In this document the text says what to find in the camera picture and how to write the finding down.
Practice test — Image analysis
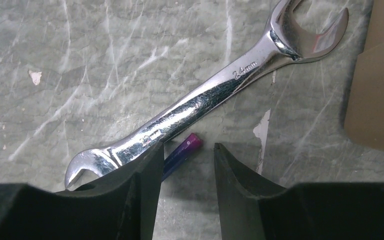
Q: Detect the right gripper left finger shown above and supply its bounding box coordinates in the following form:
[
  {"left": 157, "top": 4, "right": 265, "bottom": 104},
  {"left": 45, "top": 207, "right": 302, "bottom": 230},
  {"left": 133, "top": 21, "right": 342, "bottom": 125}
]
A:
[{"left": 0, "top": 143, "right": 164, "bottom": 240}]

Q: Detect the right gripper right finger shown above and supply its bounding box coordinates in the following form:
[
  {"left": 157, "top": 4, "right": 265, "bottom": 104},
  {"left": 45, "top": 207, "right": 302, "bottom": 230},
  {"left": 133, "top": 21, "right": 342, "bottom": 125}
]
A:
[{"left": 213, "top": 143, "right": 384, "bottom": 240}]

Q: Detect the small blue battery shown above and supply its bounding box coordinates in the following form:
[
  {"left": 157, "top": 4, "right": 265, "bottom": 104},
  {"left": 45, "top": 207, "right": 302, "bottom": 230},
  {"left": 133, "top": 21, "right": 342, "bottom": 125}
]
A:
[{"left": 161, "top": 133, "right": 204, "bottom": 182}]

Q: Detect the tan plastic toolbox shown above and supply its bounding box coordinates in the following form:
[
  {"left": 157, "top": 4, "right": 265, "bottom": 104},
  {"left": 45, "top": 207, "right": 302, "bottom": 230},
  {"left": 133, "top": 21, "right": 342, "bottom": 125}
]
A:
[{"left": 344, "top": 0, "right": 384, "bottom": 151}]

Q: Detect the silver open-end wrench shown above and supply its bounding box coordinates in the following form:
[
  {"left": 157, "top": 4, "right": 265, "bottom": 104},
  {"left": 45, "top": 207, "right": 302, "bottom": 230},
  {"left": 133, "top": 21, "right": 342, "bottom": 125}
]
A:
[{"left": 64, "top": 0, "right": 349, "bottom": 188}]

